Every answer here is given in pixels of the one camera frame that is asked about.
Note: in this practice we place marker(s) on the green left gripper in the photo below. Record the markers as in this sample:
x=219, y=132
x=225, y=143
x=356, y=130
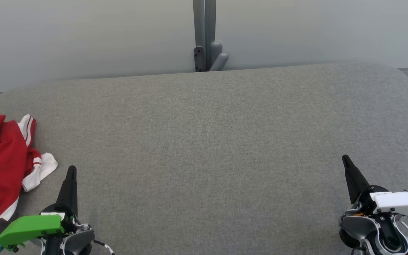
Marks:
x=30, y=226

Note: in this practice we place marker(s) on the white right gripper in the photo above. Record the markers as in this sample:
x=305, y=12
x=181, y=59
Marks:
x=398, y=203

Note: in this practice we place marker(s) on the grey fabric sofa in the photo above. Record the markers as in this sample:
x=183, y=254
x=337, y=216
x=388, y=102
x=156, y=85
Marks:
x=204, y=159

